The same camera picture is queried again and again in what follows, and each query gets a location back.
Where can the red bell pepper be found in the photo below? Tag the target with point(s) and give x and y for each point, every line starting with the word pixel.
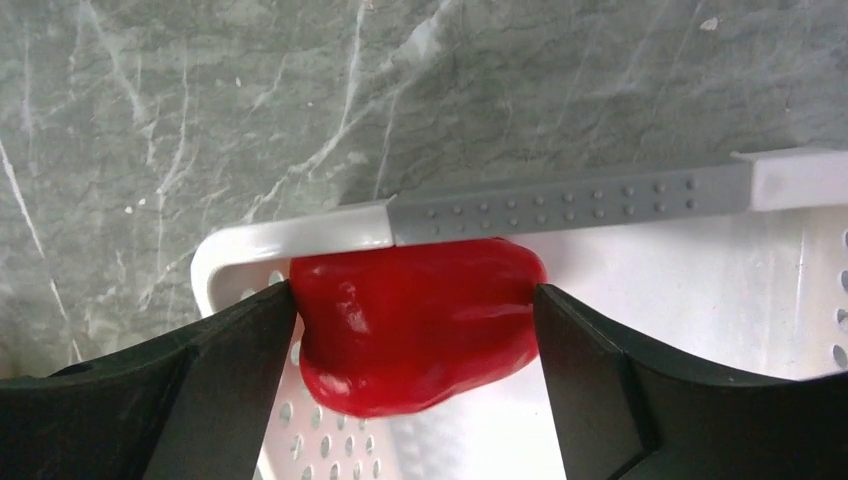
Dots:
pixel 398 330

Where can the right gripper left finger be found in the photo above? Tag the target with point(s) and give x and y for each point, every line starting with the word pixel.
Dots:
pixel 190 404

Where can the white perforated plastic basket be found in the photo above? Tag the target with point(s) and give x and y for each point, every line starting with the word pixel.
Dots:
pixel 738 261

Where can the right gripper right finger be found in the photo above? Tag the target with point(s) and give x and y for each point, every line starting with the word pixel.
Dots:
pixel 628 406

